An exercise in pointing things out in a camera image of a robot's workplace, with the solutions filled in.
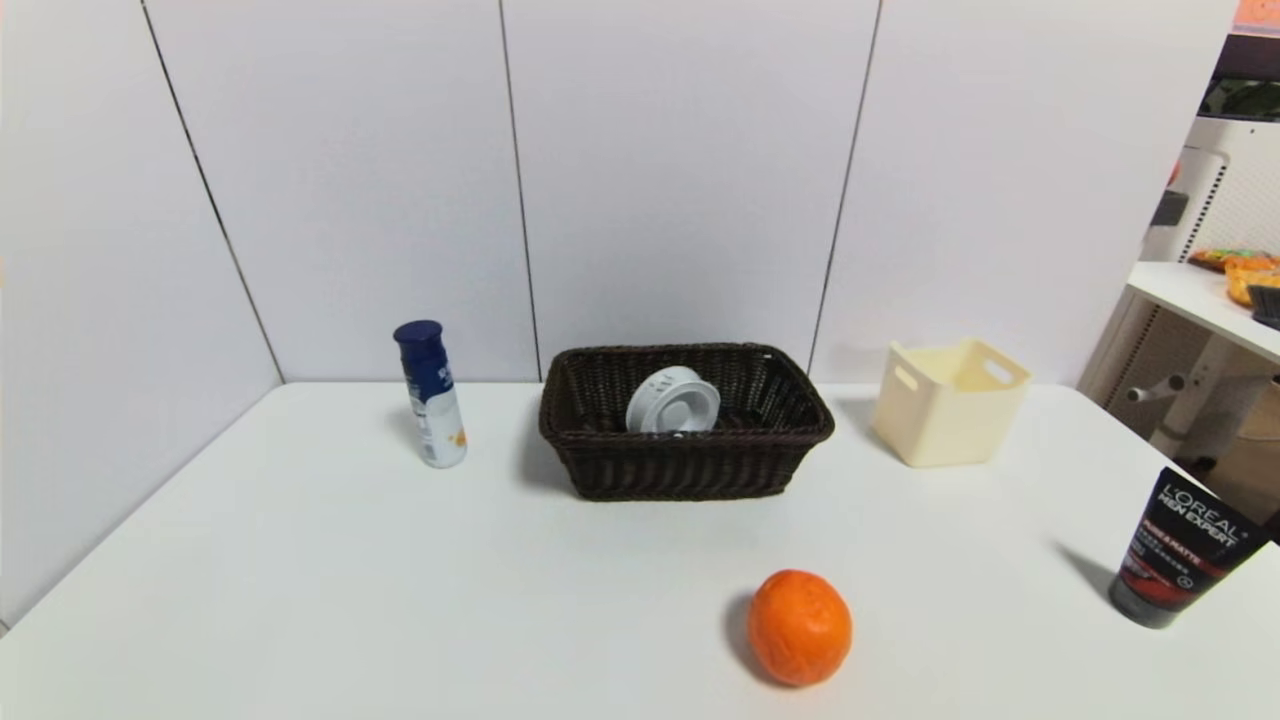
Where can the black object on side table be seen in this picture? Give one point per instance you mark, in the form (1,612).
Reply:
(1267,304)

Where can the white round plastic lid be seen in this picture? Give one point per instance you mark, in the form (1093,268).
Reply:
(672,402)

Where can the white bottle with blue cap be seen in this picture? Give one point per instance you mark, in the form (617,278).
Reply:
(432,400)

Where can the cream plastic storage bin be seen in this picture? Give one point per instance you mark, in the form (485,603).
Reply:
(945,408)

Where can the orange snack packages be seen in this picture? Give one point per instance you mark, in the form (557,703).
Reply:
(1240,270)

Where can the orange fruit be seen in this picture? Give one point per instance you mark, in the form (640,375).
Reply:
(799,628)

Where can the white pegboard rack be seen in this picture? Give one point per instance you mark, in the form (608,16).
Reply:
(1195,240)

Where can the black L'Oreal face wash tube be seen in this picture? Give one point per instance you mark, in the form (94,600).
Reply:
(1178,553)

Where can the dark brown wicker basket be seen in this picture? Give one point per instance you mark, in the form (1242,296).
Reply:
(690,460)

